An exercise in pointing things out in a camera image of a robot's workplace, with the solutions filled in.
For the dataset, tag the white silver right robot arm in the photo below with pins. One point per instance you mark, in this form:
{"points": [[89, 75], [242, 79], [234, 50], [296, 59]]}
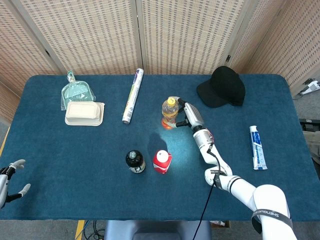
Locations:
{"points": [[240, 186]]}

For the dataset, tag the blue table cloth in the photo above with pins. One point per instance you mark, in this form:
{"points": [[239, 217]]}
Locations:
{"points": [[75, 162]]}

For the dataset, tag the woven folding screen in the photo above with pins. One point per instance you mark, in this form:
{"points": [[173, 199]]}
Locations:
{"points": [[87, 37]]}

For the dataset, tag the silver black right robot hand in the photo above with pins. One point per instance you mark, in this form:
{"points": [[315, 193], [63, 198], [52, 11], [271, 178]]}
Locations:
{"points": [[193, 116]]}

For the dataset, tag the dark tea bottle black cap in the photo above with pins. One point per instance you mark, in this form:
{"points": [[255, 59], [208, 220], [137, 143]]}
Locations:
{"points": [[135, 162]]}

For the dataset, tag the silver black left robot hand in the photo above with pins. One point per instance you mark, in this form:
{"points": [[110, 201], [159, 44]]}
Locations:
{"points": [[3, 182]]}

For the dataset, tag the white device on floor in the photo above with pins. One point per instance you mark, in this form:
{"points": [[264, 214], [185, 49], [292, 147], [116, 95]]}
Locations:
{"points": [[312, 86]]}

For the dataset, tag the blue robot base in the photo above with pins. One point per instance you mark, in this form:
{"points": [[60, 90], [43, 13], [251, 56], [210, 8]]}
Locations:
{"points": [[150, 227]]}

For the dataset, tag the orange iced tea bottle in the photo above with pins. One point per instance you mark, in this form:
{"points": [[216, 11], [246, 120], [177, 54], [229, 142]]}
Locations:
{"points": [[170, 110]]}

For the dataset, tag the red juice bottle white cap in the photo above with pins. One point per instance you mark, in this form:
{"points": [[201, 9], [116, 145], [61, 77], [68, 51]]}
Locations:
{"points": [[161, 162]]}

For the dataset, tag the black baseball cap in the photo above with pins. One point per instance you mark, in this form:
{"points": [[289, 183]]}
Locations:
{"points": [[222, 87]]}

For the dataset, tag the blue white toothpaste tube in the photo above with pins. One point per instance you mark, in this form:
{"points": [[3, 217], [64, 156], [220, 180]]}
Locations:
{"points": [[257, 147]]}

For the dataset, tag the white rolled film tube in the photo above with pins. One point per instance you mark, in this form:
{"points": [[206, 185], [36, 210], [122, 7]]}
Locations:
{"points": [[132, 97]]}

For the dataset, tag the beige lidded lunch box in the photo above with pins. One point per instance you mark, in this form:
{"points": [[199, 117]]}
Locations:
{"points": [[82, 111]]}

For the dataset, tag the tan cardboard box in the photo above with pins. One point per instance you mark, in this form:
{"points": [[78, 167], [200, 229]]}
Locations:
{"points": [[313, 142]]}

